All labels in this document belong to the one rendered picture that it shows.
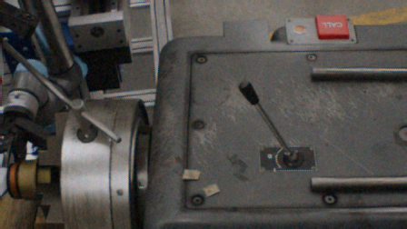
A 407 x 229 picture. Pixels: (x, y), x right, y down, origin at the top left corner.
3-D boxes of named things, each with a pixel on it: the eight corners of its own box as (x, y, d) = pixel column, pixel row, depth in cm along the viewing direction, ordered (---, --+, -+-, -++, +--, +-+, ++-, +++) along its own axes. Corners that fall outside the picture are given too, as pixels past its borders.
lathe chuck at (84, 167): (141, 154, 146) (120, 64, 120) (130, 283, 128) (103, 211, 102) (103, 155, 147) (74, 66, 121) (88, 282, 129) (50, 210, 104)
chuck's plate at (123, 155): (156, 154, 145) (138, 64, 120) (147, 283, 128) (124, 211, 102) (141, 155, 146) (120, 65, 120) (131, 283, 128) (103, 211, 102)
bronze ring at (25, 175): (52, 146, 125) (9, 148, 127) (45, 184, 120) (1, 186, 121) (64, 173, 132) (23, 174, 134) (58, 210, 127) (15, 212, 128)
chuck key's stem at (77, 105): (99, 141, 114) (85, 102, 105) (90, 149, 113) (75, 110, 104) (91, 134, 115) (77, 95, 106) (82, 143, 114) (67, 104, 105)
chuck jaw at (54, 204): (91, 180, 121) (81, 226, 112) (95, 198, 124) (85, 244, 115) (36, 180, 122) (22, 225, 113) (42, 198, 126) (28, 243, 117)
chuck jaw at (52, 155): (97, 160, 127) (94, 102, 125) (92, 165, 122) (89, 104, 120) (44, 161, 128) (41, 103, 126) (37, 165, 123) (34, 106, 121)
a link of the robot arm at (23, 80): (53, 81, 150) (44, 54, 144) (44, 114, 144) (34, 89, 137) (22, 81, 152) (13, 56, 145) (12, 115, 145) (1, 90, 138)
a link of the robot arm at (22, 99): (42, 113, 143) (33, 88, 137) (37, 128, 140) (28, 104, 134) (11, 114, 144) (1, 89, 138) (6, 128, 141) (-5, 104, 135)
